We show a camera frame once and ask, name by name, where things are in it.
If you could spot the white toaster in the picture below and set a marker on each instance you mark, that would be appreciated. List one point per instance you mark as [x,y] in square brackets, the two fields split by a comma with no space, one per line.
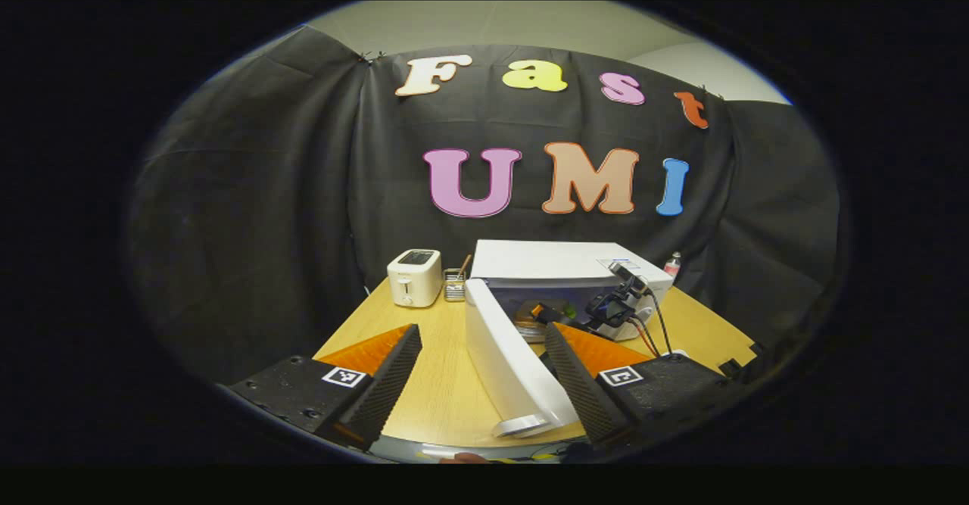
[414,282]

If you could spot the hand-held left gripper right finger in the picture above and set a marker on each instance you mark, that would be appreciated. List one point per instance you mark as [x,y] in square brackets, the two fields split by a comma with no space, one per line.
[579,388]

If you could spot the white microwave oven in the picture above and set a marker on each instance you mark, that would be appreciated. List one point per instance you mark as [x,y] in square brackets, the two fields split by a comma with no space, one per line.
[553,259]

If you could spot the black backdrop cloth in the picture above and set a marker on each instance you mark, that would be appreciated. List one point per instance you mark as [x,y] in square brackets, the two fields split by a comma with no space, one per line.
[250,210]

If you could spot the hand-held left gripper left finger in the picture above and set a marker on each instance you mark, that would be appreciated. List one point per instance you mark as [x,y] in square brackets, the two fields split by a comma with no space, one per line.
[386,391]

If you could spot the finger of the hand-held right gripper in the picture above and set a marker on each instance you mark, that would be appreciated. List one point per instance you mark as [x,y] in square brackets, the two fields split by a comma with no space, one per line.
[539,310]

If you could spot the small pink label bottle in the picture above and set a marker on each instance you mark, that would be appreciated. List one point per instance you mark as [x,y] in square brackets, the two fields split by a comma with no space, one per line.
[672,266]

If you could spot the wooden stick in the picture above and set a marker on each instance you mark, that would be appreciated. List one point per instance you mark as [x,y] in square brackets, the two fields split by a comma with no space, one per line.
[465,264]

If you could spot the black table edge bracket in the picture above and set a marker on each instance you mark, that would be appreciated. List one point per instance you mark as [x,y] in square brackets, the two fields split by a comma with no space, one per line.
[730,369]

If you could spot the small metal utensil holder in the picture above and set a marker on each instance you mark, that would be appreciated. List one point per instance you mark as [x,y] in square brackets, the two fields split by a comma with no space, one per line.
[454,289]

